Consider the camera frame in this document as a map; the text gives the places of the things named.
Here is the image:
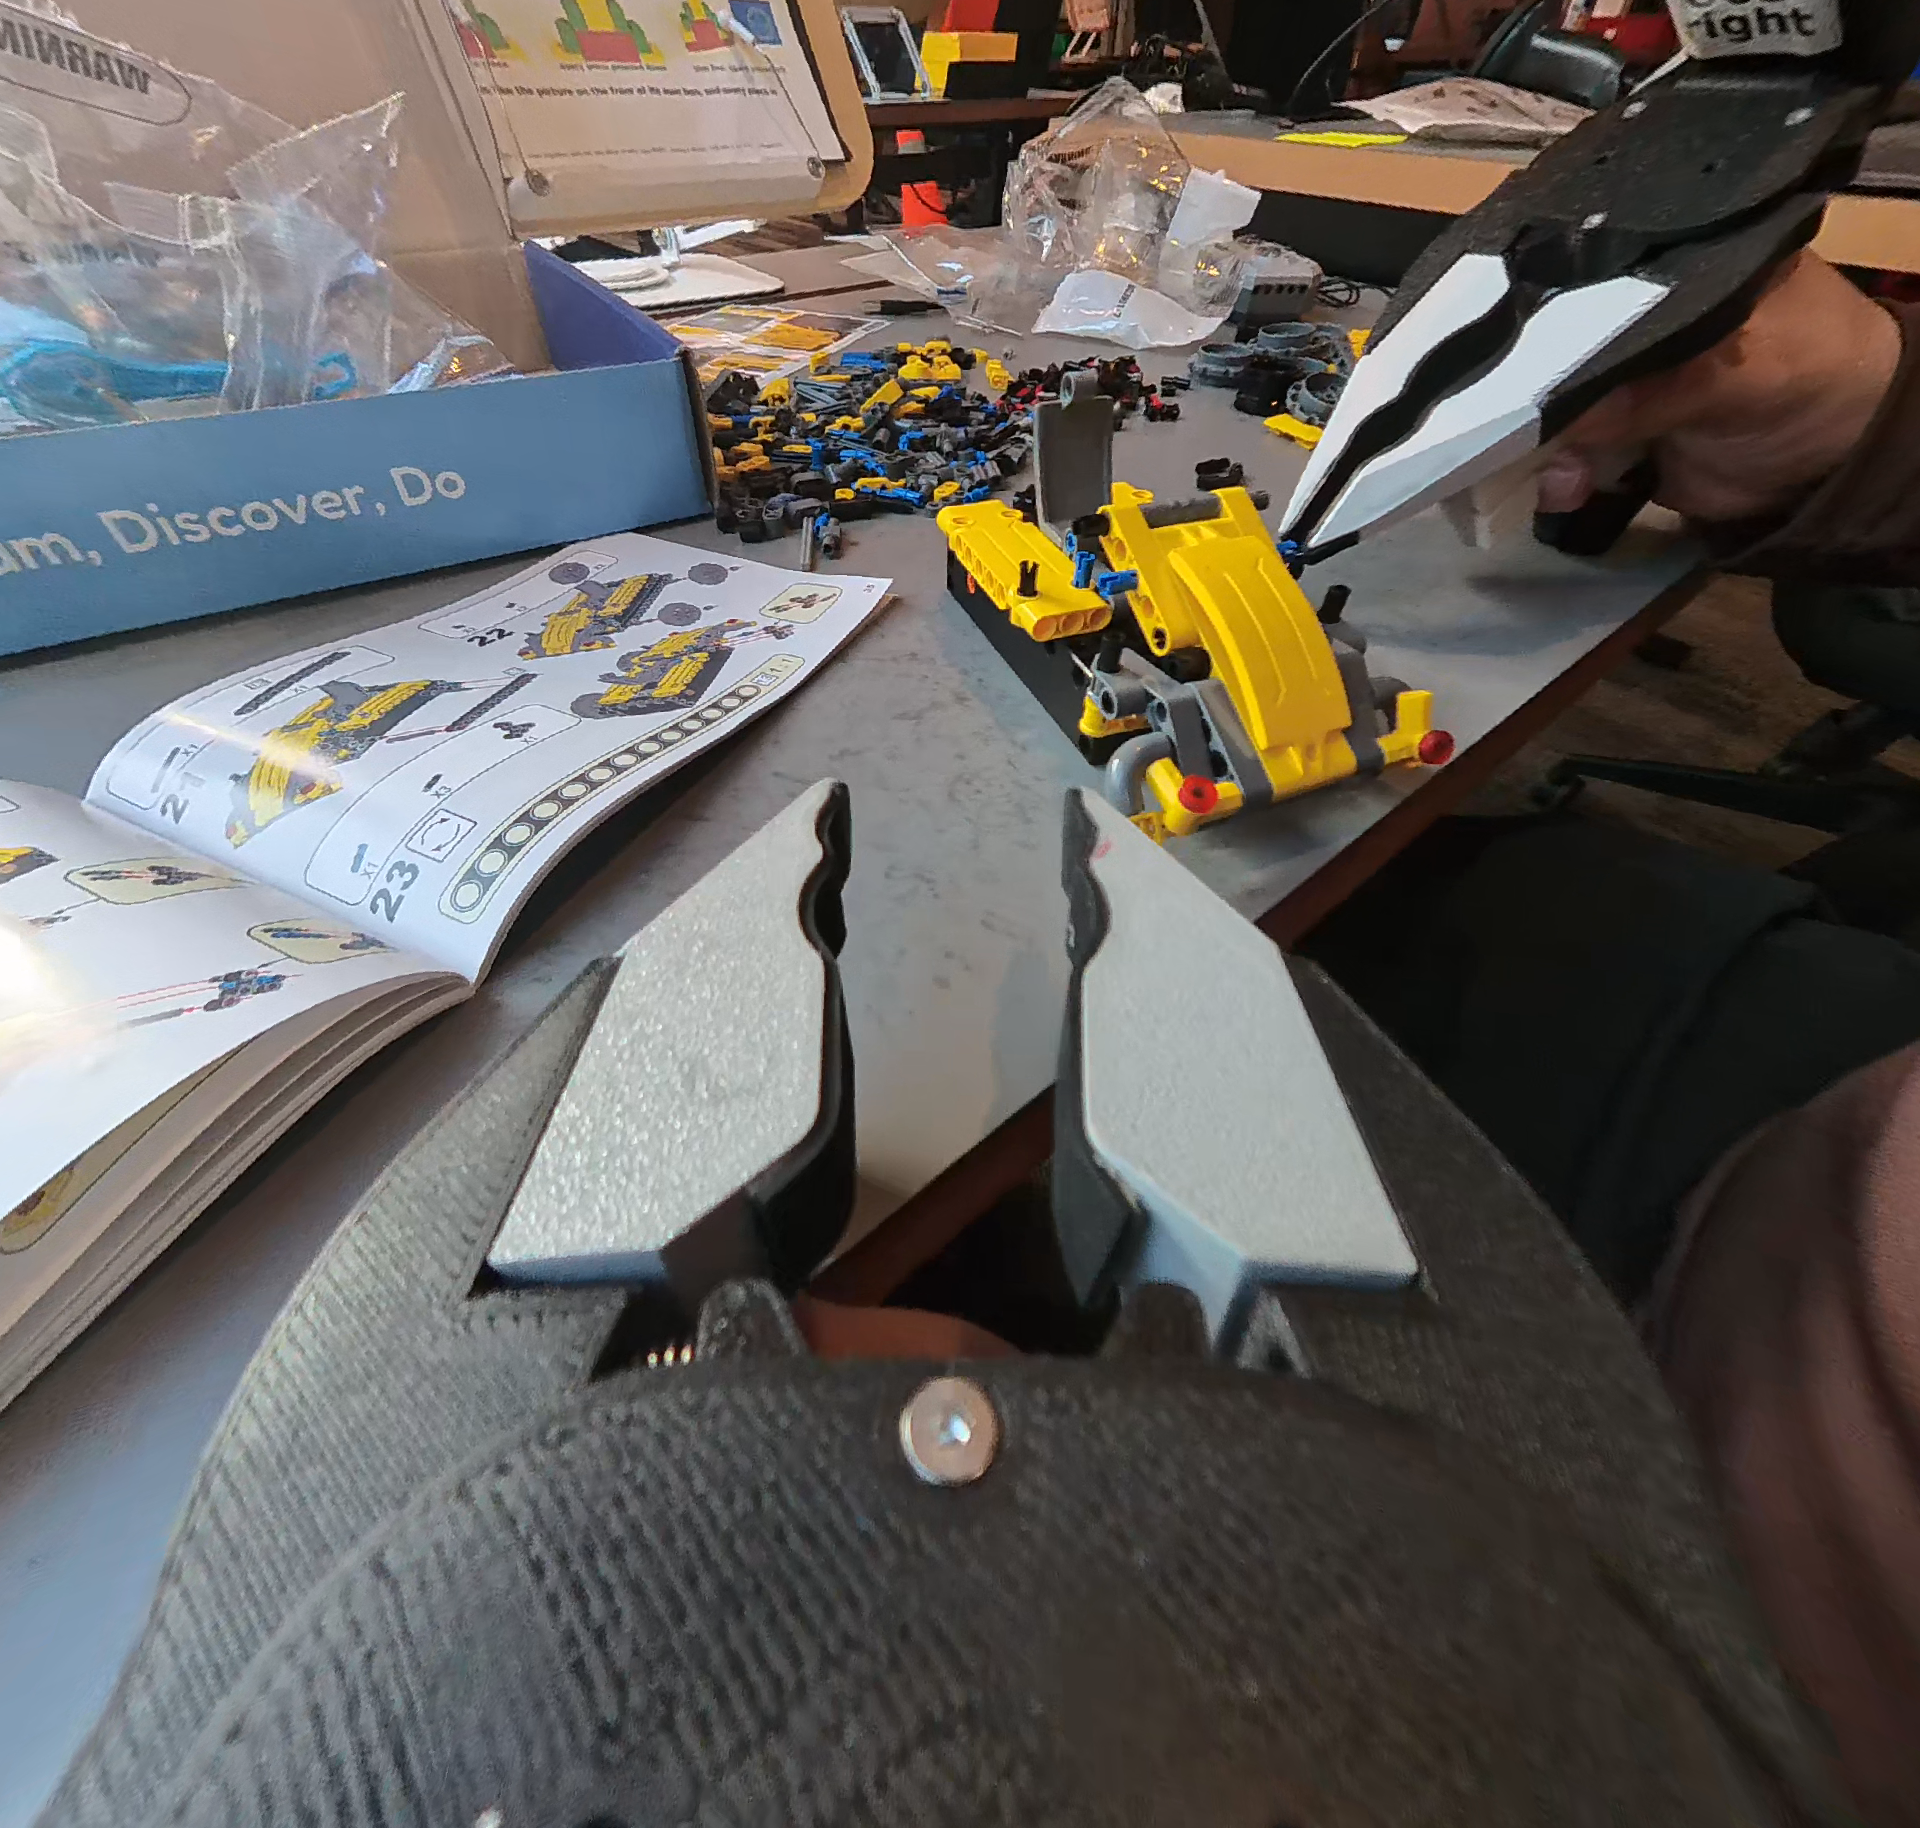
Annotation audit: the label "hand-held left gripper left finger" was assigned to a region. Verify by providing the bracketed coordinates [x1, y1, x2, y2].
[490, 781, 857, 1297]

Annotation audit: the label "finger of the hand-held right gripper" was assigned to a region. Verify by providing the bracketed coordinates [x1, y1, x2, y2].
[1300, 274, 1670, 556]
[1275, 248, 1518, 546]

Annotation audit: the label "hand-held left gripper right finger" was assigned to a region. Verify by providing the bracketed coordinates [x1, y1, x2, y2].
[1051, 788, 1419, 1345]

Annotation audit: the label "yellow toy vehicle model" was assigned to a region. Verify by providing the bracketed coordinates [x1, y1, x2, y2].
[936, 376, 1459, 841]

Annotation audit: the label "pile of small building parts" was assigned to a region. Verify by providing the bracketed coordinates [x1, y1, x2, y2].
[705, 339, 1188, 546]

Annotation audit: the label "grey desk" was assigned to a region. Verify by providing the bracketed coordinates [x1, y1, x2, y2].
[0, 240, 1713, 1828]

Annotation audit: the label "person's right hand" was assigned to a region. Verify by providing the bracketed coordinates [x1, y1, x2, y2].
[1530, 245, 1909, 556]

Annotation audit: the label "pile of yellow beams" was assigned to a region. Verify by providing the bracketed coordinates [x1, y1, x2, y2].
[1260, 330, 1377, 450]

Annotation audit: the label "group of grey toothed wheels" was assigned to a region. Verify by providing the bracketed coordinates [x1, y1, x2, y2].
[1195, 330, 1353, 426]

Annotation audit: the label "grey motor block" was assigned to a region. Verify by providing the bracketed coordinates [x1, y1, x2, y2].
[1231, 245, 1328, 322]

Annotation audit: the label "background wooden table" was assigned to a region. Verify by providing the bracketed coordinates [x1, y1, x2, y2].
[1171, 105, 1920, 277]

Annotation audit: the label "crumpled clear plastic bag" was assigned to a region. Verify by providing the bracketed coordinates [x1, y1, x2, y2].
[901, 80, 1268, 351]

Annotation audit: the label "black monitor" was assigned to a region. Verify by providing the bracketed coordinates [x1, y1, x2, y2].
[1155, 0, 1377, 113]

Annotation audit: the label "instruction booklet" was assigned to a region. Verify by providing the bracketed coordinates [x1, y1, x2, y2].
[0, 533, 895, 1411]

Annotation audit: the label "black office chair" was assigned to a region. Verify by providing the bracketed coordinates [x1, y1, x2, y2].
[1545, 574, 1920, 833]

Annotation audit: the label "sticker sheet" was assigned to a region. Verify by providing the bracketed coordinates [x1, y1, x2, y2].
[660, 304, 879, 368]

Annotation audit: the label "blue cardboard box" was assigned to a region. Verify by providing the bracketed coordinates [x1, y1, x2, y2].
[0, 0, 879, 660]

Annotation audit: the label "clear plastic bag with parts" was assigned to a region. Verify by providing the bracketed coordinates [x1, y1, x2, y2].
[0, 0, 519, 436]

